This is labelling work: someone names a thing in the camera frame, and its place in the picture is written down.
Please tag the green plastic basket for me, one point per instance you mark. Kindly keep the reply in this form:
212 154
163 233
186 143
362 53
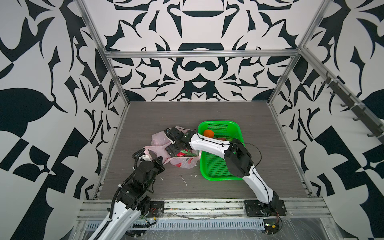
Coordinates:
212 167

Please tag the pink plastic bag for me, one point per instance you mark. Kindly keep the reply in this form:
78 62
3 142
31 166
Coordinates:
158 149

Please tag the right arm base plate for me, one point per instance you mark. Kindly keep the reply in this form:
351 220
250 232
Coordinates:
255 208

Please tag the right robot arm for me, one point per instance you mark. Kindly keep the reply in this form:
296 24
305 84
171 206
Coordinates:
237 157

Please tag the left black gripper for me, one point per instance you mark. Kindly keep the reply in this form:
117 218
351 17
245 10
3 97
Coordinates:
158 163

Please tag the small circuit board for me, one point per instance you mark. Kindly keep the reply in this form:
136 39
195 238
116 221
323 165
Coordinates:
272 226

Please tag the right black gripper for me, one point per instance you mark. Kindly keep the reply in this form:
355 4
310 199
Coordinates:
172 149

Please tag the white slotted cable duct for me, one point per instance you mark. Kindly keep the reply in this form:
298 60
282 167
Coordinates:
217 224

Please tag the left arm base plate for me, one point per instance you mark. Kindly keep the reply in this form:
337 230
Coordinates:
155 209

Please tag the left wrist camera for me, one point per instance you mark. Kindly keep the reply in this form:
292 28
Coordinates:
146 157

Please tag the orange fruit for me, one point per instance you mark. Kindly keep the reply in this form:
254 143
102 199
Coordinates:
208 133

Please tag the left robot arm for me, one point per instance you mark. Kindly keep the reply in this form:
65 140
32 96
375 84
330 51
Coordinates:
130 202

